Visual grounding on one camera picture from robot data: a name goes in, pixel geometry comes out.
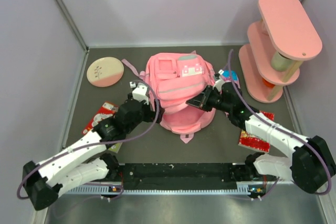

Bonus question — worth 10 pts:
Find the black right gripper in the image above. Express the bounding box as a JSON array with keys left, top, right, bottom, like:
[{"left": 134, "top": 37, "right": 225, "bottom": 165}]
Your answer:
[{"left": 186, "top": 85, "right": 232, "bottom": 113}]

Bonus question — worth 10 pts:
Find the red thick paperback book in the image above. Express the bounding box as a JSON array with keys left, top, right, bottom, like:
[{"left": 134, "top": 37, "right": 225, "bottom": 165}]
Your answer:
[{"left": 82, "top": 102, "right": 119, "bottom": 135}]

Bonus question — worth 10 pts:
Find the pink student backpack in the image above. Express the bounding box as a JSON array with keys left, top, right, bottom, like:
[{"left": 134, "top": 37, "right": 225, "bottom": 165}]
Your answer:
[{"left": 122, "top": 51, "right": 216, "bottom": 144}]

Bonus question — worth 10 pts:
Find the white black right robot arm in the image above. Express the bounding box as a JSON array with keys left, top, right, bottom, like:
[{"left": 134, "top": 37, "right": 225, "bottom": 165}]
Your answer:
[{"left": 186, "top": 82, "right": 335, "bottom": 195}]

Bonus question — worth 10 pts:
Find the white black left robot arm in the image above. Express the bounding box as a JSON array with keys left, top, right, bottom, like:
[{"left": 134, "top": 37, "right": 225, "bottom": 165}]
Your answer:
[{"left": 17, "top": 90, "right": 163, "bottom": 211}]

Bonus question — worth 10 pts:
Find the pink cartoon pencil case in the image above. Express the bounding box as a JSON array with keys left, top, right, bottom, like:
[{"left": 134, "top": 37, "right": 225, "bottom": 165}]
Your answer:
[{"left": 218, "top": 69, "right": 240, "bottom": 88}]

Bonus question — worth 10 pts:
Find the green thin booklet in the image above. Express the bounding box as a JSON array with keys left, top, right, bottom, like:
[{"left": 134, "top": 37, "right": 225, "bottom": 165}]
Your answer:
[{"left": 108, "top": 143, "right": 122, "bottom": 153}]

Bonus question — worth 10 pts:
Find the cream and pink plate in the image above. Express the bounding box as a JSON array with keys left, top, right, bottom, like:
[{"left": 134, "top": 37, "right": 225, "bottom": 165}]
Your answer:
[{"left": 86, "top": 57, "right": 124, "bottom": 88}]

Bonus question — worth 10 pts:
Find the red colourful picture book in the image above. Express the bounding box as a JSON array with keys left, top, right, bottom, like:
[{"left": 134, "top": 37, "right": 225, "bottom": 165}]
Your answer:
[{"left": 237, "top": 111, "right": 275, "bottom": 154}]

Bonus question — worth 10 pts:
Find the orange bowl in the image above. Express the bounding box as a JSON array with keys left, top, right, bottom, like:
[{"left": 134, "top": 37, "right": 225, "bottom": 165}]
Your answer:
[{"left": 262, "top": 78, "right": 275, "bottom": 88}]

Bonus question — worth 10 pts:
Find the pale green cup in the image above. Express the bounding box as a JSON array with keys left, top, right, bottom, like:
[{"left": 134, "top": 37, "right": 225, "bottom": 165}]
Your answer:
[{"left": 271, "top": 52, "right": 292, "bottom": 72}]

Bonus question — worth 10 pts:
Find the pink three-tier wooden shelf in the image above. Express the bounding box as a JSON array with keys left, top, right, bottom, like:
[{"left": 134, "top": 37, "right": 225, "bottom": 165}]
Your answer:
[{"left": 238, "top": 0, "right": 322, "bottom": 103}]

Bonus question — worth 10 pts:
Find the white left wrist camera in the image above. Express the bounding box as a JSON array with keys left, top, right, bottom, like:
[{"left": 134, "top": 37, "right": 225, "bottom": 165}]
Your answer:
[{"left": 129, "top": 81, "right": 149, "bottom": 105}]

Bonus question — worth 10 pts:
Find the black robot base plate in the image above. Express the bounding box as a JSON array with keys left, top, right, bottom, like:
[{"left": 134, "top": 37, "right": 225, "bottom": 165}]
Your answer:
[{"left": 89, "top": 162, "right": 280, "bottom": 190}]

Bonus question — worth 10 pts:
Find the grey slotted cable duct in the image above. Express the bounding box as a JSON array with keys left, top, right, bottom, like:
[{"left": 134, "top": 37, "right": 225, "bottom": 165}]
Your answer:
[{"left": 62, "top": 183, "right": 263, "bottom": 196}]

